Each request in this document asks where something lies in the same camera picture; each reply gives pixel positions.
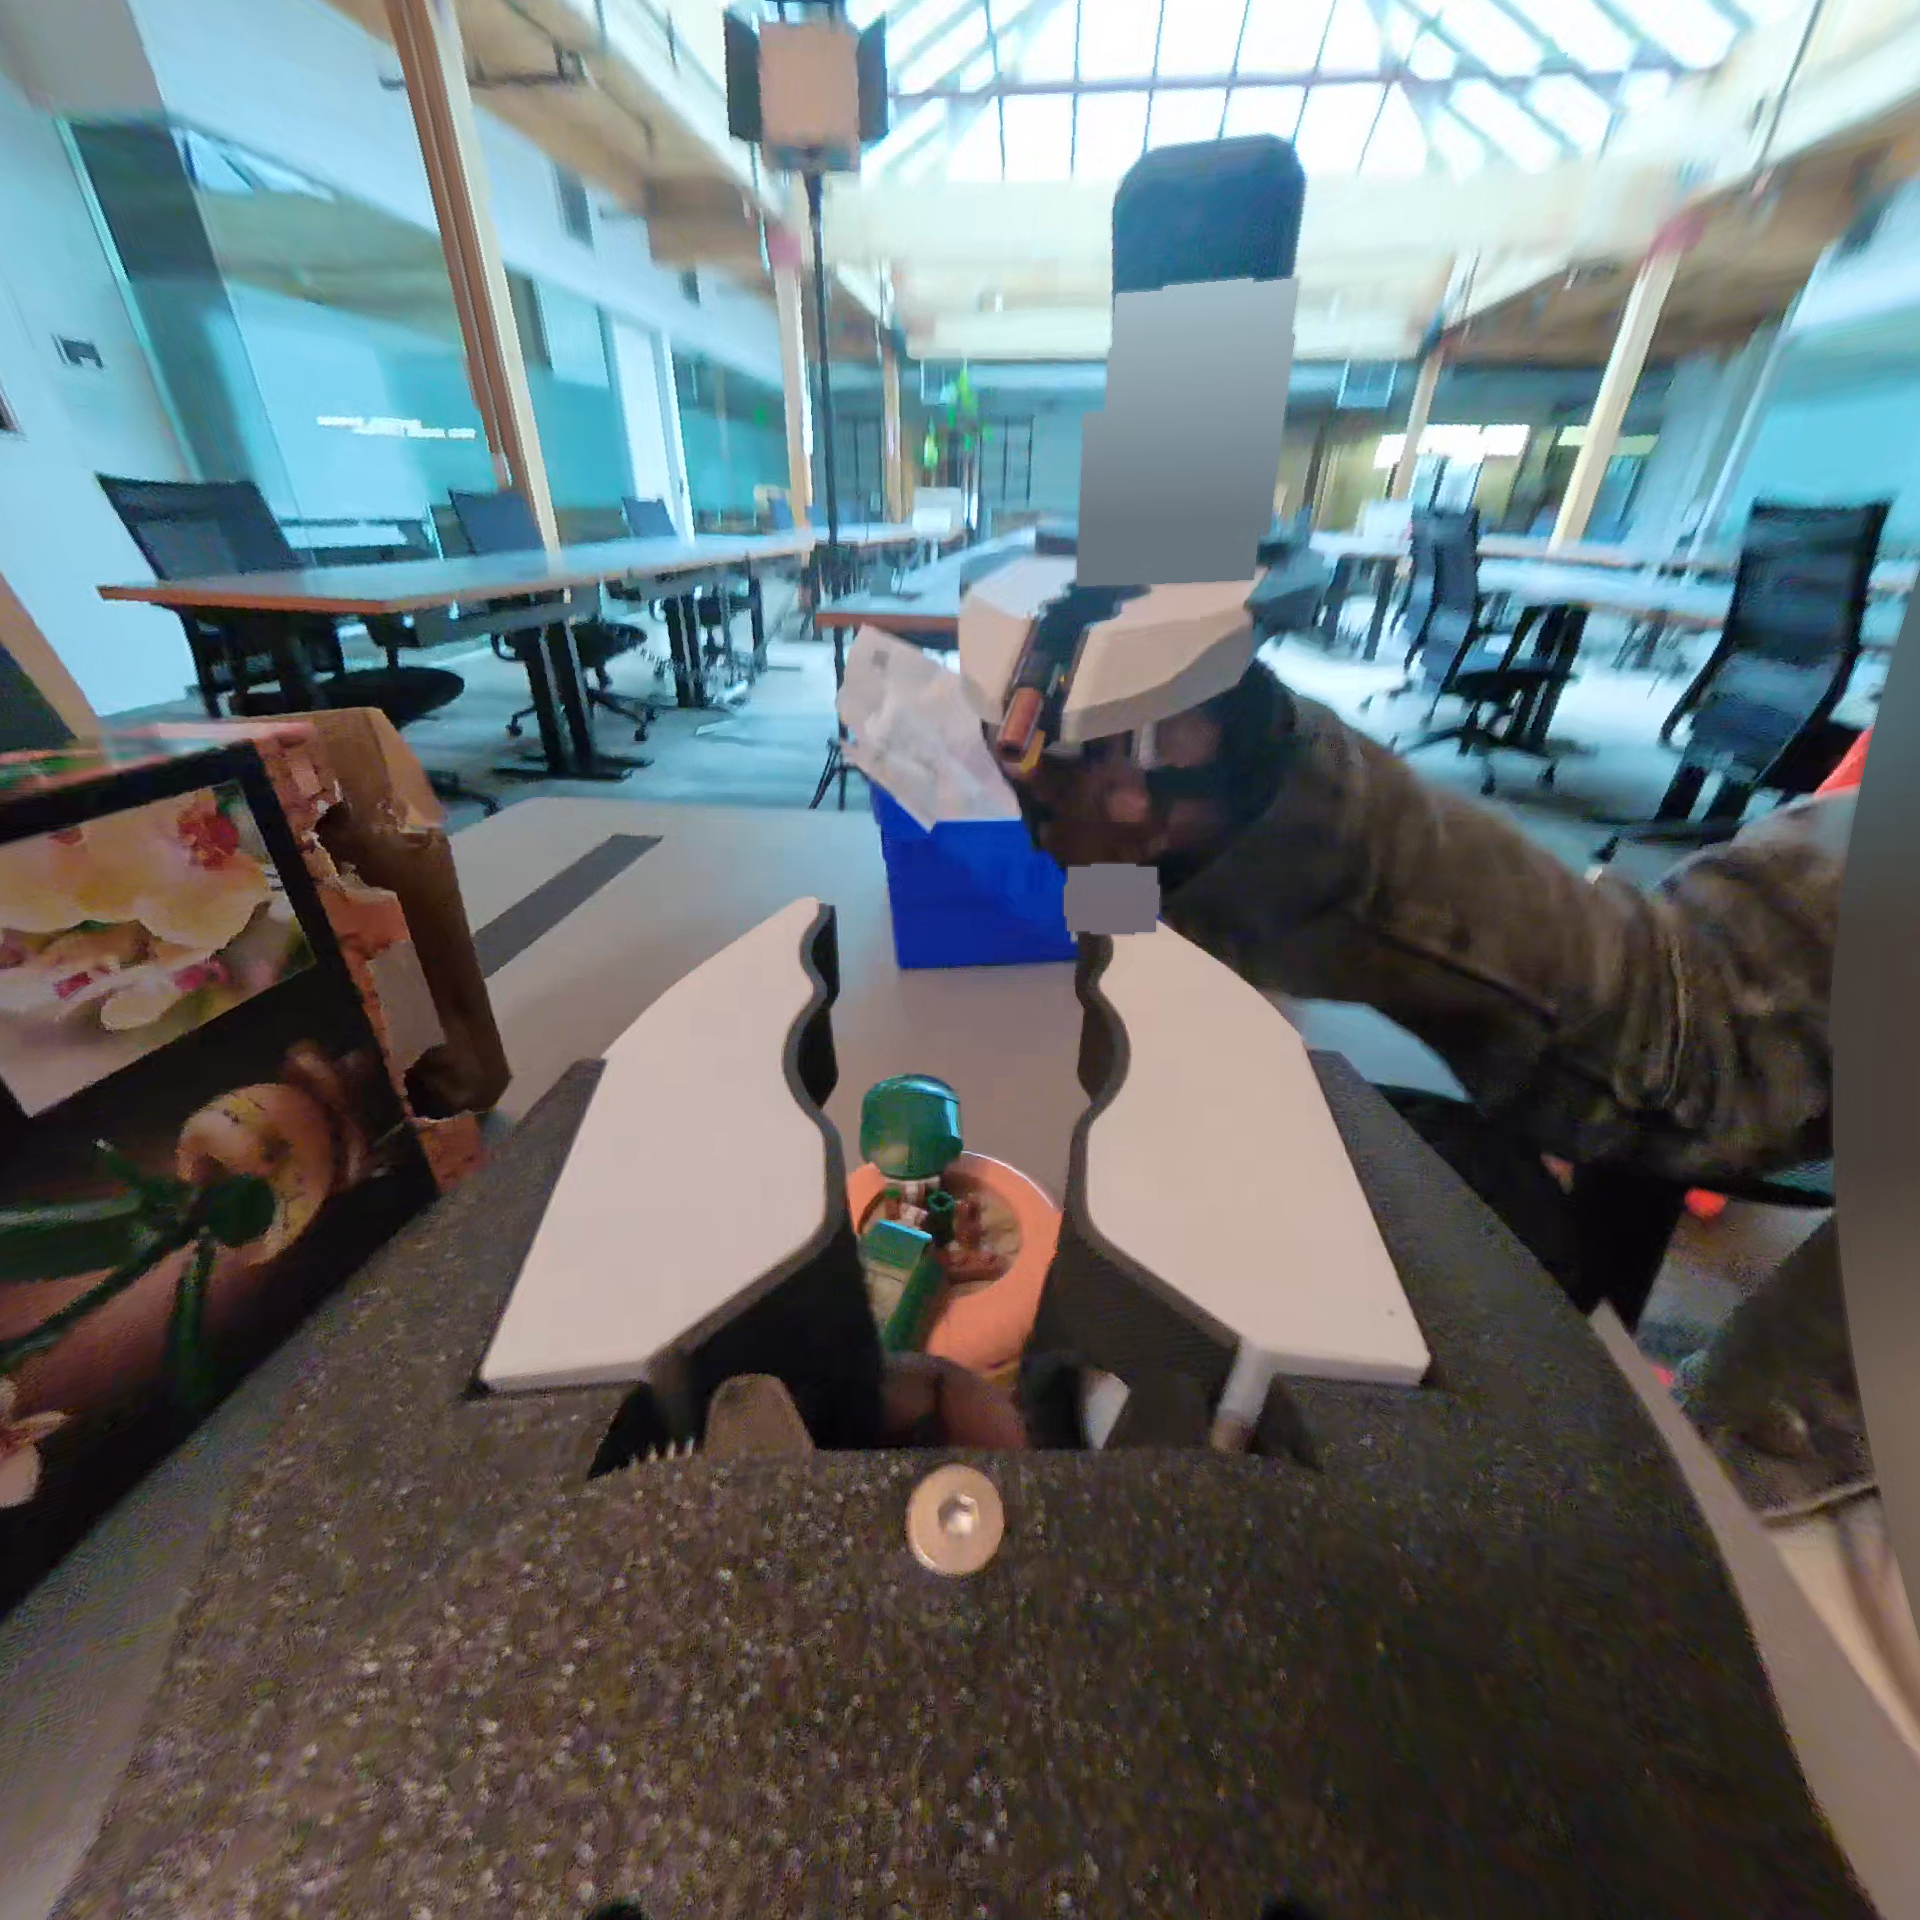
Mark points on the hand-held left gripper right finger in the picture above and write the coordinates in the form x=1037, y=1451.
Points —
x=1244, y=1197

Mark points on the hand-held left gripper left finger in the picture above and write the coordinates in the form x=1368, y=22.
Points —
x=661, y=1184

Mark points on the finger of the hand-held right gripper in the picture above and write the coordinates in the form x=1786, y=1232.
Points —
x=1165, y=660
x=1000, y=638

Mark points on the circle print white paper bag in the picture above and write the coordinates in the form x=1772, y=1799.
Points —
x=917, y=736

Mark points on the lego flower pot model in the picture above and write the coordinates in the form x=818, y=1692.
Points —
x=1006, y=1231

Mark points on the rounded green lego leaf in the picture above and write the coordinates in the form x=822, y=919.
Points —
x=911, y=1126

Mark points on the blue plastic bin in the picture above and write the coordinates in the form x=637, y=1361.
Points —
x=975, y=901

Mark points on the person's right forearm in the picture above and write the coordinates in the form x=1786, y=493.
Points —
x=1502, y=927

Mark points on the orchid print lego box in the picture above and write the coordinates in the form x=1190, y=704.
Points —
x=179, y=1141

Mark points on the person's right hand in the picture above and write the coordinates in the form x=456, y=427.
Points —
x=1112, y=801

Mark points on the studio light on stand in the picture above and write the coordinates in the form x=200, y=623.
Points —
x=808, y=83

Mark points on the long office table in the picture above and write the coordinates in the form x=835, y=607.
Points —
x=450, y=577

